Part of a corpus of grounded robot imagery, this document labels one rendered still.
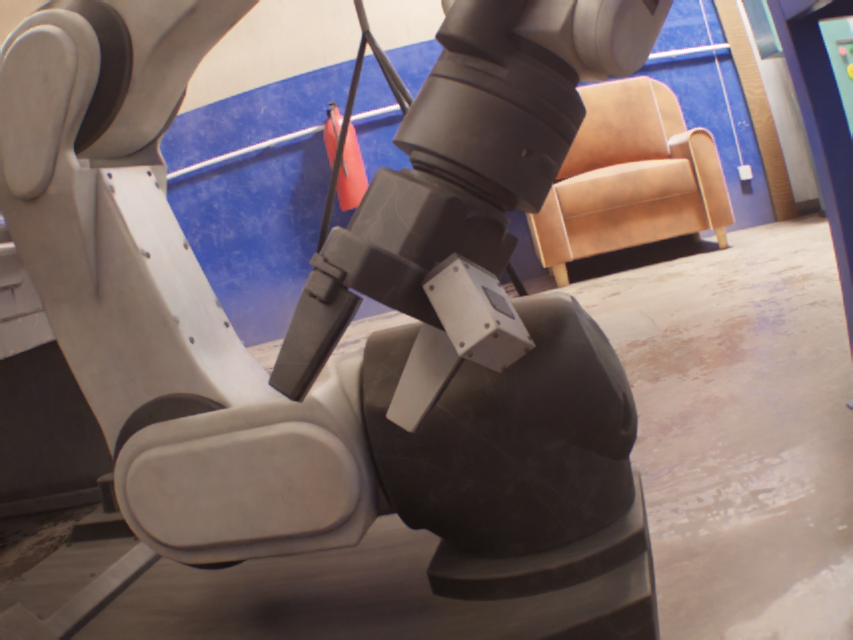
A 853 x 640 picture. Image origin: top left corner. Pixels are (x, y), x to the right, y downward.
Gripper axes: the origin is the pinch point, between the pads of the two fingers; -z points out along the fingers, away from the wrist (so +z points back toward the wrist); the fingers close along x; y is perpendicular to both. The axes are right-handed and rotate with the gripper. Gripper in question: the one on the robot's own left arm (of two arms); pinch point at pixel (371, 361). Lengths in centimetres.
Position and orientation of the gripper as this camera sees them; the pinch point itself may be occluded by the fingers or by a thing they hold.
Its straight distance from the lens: 52.2
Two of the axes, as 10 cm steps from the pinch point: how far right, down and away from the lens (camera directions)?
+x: -5.3, -2.1, -8.2
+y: 7.2, 4.0, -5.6
